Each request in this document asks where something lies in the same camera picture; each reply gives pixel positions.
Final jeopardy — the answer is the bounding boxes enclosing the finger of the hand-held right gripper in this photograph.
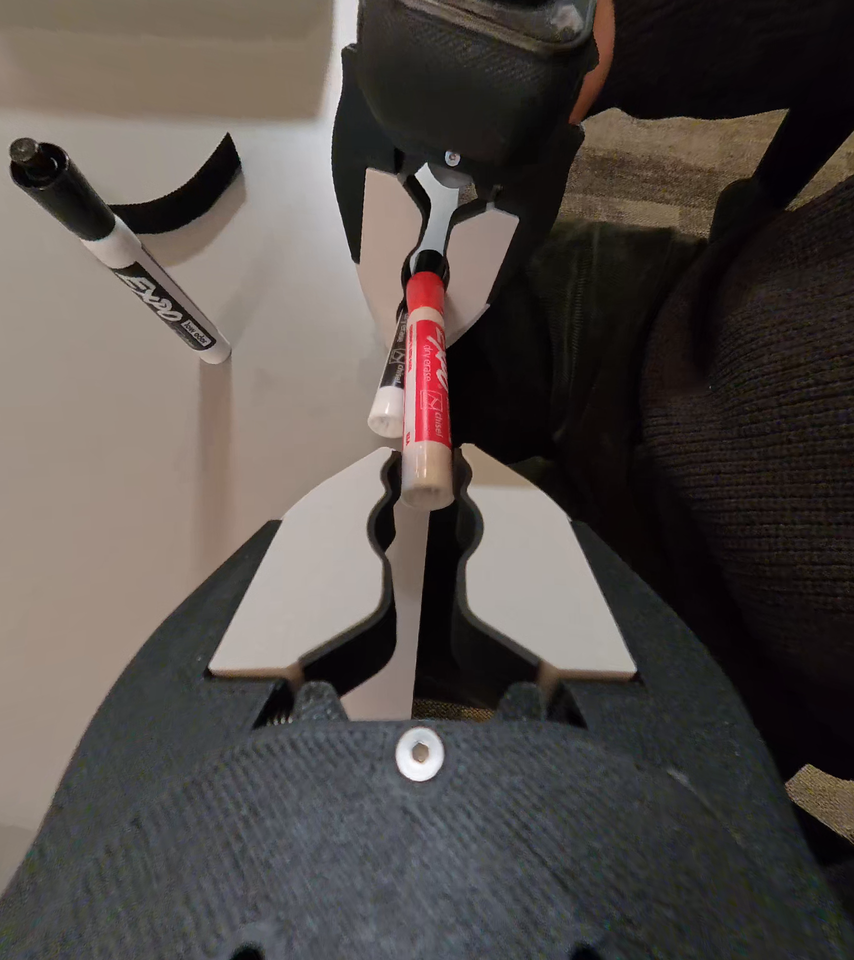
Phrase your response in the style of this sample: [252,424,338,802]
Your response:
[442,208,522,344]
[361,166,428,354]

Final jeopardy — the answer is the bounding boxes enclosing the person's right hand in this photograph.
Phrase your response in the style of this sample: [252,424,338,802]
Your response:
[568,0,617,126]

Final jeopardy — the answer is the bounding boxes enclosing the red dry erase marker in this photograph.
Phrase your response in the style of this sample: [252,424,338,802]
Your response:
[399,270,454,511]

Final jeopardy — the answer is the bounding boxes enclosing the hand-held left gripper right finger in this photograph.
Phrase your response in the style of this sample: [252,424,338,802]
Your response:
[453,444,638,685]

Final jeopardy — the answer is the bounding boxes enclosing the black table frame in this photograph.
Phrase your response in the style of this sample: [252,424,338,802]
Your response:
[708,105,848,241]

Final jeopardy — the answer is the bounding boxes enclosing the black hook-and-loop strap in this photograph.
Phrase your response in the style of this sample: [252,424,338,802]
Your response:
[108,133,243,235]

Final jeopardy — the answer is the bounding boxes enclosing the black dry erase marker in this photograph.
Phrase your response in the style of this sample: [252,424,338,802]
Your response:
[8,137,233,366]
[367,300,408,440]

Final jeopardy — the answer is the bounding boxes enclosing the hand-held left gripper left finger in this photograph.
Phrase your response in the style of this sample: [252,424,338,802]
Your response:
[208,446,400,687]

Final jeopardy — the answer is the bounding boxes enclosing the person's right forearm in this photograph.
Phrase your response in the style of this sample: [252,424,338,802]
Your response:
[580,0,854,121]

